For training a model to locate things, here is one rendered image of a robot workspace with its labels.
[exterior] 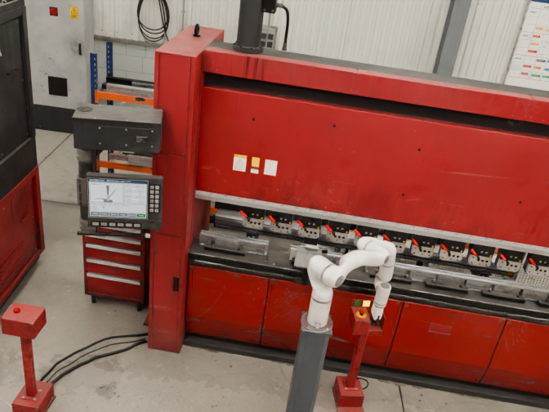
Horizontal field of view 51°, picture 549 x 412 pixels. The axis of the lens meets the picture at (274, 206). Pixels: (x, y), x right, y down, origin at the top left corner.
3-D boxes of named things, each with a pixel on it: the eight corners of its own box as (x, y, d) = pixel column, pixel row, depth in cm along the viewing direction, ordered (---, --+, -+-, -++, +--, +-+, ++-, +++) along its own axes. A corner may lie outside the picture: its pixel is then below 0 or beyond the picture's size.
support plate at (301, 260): (293, 266, 393) (293, 265, 392) (296, 246, 416) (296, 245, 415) (319, 270, 392) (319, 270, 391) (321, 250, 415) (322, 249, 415)
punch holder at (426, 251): (410, 254, 405) (415, 235, 397) (408, 248, 412) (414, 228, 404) (431, 258, 404) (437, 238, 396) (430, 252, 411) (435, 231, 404)
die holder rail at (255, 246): (198, 244, 424) (199, 233, 419) (200, 240, 429) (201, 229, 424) (265, 256, 421) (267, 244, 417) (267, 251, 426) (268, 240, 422)
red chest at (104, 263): (84, 306, 480) (79, 201, 434) (106, 273, 525) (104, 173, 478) (143, 317, 478) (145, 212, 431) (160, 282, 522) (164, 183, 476)
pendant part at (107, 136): (75, 244, 365) (69, 116, 326) (82, 224, 387) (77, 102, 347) (158, 247, 374) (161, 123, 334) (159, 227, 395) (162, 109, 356)
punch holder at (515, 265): (496, 269, 402) (503, 248, 394) (493, 262, 409) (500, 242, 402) (518, 272, 401) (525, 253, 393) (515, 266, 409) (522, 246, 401)
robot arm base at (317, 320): (332, 335, 333) (338, 310, 325) (300, 330, 333) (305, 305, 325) (332, 314, 350) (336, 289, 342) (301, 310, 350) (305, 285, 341)
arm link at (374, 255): (311, 279, 327) (331, 294, 317) (314, 261, 321) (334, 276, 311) (371, 253, 356) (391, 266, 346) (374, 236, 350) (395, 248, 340)
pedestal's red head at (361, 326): (352, 334, 388) (357, 314, 380) (347, 319, 402) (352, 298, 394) (381, 336, 391) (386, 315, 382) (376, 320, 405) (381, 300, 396)
